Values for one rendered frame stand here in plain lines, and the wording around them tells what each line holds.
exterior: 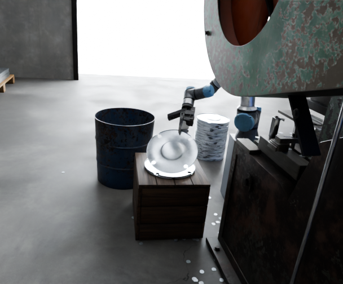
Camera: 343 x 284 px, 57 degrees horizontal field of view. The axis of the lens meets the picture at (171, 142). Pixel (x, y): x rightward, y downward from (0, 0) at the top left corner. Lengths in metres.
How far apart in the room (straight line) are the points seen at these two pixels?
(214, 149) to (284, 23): 1.99
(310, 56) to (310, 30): 0.05
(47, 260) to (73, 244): 0.15
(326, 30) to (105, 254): 1.41
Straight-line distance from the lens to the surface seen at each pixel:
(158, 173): 1.73
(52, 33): 5.67
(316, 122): 1.48
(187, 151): 1.77
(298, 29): 0.82
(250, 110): 1.87
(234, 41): 1.28
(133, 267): 1.67
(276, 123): 1.40
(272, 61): 0.89
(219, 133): 2.71
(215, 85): 2.05
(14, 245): 1.88
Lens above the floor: 1.15
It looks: 22 degrees down
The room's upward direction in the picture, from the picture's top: 5 degrees clockwise
